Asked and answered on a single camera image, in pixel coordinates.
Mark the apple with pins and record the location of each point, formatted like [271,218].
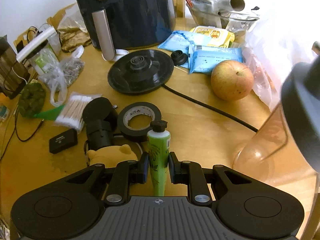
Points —
[231,80]

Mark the yellow bear figurine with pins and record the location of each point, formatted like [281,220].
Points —
[112,155]

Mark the small black rectangular box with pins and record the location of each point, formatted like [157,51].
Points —
[63,141]

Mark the green net bag of limes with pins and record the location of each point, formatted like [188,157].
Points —
[32,99]

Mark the blue wet wipes pack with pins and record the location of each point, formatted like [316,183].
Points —
[181,40]

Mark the glass bowl with items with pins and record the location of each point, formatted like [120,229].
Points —
[222,13]

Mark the plastic bag of seeds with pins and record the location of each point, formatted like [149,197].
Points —
[60,76]

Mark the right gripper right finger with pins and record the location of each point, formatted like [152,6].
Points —
[191,174]

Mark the small black rubber cap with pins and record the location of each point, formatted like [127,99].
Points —
[179,58]

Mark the yellow wet wipes pack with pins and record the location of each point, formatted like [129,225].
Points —
[218,37]

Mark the clear shaker bottle grey lid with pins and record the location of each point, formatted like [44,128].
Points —
[285,150]

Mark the black cylindrical device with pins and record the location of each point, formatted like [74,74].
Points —
[100,120]

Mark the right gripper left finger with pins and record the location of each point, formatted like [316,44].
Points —
[122,176]

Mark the bag of cotton swabs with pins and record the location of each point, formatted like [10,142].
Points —
[71,114]

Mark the green tube with black cap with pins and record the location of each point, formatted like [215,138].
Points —
[158,141]

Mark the black kettle base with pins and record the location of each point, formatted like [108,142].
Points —
[140,72]

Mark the translucent plastic bag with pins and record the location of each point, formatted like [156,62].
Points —
[270,51]

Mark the dark blue air fryer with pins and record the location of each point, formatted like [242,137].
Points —
[127,24]

